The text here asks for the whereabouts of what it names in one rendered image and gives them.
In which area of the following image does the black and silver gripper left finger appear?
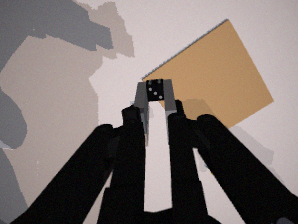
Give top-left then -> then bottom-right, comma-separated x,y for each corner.
10,82 -> 150,224

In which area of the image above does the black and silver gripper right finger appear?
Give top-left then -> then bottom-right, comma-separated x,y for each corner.
163,79 -> 298,224

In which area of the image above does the black die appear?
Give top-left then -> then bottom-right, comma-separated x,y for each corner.
146,79 -> 164,102

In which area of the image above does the tan flat mat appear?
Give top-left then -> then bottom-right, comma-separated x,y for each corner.
142,19 -> 274,129

